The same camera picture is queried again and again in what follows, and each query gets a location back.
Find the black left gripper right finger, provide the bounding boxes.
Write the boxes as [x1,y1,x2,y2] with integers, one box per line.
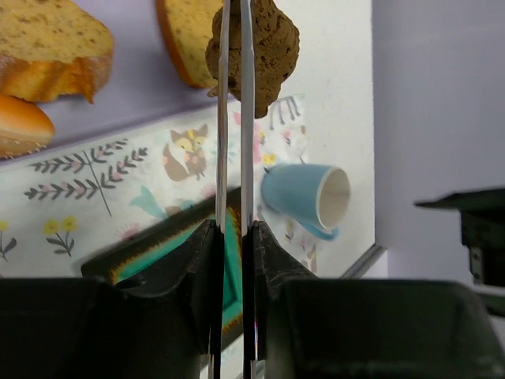
[252,222,504,378]

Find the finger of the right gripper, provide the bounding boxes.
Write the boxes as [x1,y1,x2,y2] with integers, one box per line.
[413,189,505,317]

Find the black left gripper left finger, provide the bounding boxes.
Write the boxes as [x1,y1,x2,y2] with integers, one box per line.
[1,221,214,378]

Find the metal serving tongs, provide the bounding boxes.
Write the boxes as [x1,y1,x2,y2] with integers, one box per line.
[208,0,264,379]

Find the brown chocolate croissant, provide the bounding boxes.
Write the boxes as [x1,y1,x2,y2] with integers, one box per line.
[228,0,300,119]

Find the sugared bread roll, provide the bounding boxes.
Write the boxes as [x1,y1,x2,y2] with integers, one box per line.
[0,95,55,159]

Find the bread slice left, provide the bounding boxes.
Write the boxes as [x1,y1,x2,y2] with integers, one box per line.
[1,0,114,103]

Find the bread slice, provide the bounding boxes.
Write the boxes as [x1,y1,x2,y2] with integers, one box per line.
[1,0,114,103]
[155,0,223,89]

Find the bread slice right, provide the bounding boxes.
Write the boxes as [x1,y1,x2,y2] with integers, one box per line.
[155,0,223,89]

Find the animal pattern placemat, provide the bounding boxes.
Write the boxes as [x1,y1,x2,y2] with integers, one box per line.
[0,92,319,280]

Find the light blue mug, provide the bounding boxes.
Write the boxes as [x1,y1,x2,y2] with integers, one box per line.
[260,163,351,241]

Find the teal square plate black rim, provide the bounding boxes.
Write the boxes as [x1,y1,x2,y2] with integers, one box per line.
[80,185,253,352]

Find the purple tray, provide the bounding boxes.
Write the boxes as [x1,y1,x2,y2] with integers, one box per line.
[1,1,214,166]

